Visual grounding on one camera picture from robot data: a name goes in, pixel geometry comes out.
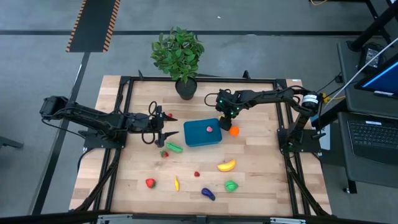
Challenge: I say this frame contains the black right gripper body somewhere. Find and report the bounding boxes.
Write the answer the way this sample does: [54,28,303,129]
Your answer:
[215,89,246,118]

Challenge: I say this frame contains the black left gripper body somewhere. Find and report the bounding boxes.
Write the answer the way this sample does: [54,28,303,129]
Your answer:
[127,105,165,147]

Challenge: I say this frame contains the green toy pea pod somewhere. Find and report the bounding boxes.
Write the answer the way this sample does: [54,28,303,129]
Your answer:
[165,142,183,154]

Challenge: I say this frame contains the teal plastic tupperware container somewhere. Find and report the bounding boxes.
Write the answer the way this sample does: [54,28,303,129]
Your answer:
[183,118,223,147]

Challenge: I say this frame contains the yellow toy banana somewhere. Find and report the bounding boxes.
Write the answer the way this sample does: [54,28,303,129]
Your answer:
[217,159,237,172]

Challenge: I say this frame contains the green toy apple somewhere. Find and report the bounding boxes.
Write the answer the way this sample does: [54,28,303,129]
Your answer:
[224,180,239,193]

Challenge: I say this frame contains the purple toy eggplant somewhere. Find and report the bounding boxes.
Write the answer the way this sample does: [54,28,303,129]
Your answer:
[201,187,216,202]

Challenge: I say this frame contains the potted green artificial plant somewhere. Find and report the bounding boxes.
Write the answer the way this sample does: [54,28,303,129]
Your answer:
[150,26,205,101]

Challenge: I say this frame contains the black floor ramp striped edges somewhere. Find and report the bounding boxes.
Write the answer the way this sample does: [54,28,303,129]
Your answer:
[65,0,121,53]

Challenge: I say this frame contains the dark grey equipment cart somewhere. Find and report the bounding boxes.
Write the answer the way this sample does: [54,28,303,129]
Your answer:
[337,40,398,194]

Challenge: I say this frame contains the dark metal stand leg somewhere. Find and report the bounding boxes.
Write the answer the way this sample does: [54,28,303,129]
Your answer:
[0,135,25,150]

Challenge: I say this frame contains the black metal crossbar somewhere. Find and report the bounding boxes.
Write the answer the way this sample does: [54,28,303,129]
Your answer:
[0,210,398,224]

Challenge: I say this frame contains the black laptop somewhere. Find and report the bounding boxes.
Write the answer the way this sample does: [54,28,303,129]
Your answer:
[338,111,398,166]

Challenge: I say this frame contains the black power adapter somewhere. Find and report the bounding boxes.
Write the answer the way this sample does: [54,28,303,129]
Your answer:
[357,42,386,75]

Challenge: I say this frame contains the monitor with blue screen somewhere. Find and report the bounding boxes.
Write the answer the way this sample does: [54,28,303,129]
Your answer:
[354,52,398,100]

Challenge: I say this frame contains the black stand pole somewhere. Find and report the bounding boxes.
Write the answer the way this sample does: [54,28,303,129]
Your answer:
[346,0,398,52]

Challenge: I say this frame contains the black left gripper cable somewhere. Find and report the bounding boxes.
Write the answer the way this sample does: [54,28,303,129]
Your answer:
[141,100,158,146]

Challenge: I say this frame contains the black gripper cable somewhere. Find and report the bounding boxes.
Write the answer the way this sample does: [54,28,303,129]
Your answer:
[141,100,158,146]
[204,92,220,108]

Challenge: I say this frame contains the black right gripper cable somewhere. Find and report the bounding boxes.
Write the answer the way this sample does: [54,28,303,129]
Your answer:
[204,92,220,108]

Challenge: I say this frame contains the black aluminium table frame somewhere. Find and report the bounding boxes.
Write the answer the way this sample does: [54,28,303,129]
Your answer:
[68,70,333,218]

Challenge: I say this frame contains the yellow plug cable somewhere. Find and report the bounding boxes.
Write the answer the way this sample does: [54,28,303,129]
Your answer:
[320,92,346,104]

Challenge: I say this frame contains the silver metal bracket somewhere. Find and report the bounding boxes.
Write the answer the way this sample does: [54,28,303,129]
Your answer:
[269,217,307,224]

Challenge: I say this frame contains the white cable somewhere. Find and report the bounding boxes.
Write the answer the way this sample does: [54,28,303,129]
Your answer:
[323,36,398,108]

